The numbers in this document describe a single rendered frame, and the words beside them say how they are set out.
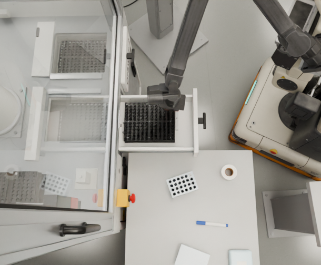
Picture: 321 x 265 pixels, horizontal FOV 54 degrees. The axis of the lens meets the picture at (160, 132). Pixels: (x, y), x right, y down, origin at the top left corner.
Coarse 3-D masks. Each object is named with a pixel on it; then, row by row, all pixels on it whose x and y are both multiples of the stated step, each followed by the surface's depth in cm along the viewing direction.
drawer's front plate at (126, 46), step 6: (126, 30) 147; (126, 36) 146; (126, 42) 146; (126, 48) 146; (126, 54) 146; (126, 60) 146; (126, 66) 146; (126, 72) 145; (126, 78) 145; (126, 84) 145; (126, 90) 148
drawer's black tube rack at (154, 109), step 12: (132, 108) 140; (144, 108) 139; (156, 108) 139; (132, 120) 138; (144, 120) 138; (156, 120) 138; (168, 120) 138; (132, 132) 137; (144, 132) 137; (156, 132) 139; (168, 132) 139
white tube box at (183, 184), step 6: (186, 174) 141; (192, 174) 141; (168, 180) 141; (174, 180) 144; (180, 180) 141; (186, 180) 144; (192, 180) 141; (168, 186) 140; (174, 186) 140; (180, 186) 144; (186, 186) 140; (192, 186) 140; (174, 192) 141; (180, 192) 139; (186, 192) 139
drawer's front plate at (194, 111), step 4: (196, 88) 138; (196, 92) 137; (196, 96) 137; (192, 100) 144; (196, 100) 136; (192, 104) 144; (196, 104) 136; (192, 108) 144; (196, 108) 135; (192, 112) 145; (196, 112) 135; (192, 116) 145; (196, 116) 134; (196, 120) 134; (196, 124) 134; (196, 128) 133; (196, 132) 133; (196, 136) 132; (196, 140) 132; (196, 144) 131; (196, 148) 131; (196, 152) 131; (196, 156) 139
